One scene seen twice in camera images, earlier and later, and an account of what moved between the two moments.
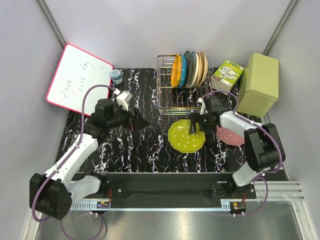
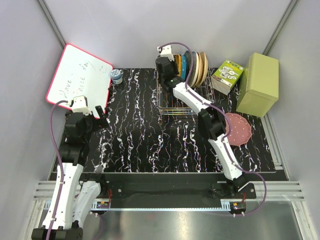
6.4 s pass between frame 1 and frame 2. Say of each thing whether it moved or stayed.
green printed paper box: stayed
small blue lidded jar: stayed
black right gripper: moved
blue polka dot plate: stayed
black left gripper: moved
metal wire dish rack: stayed
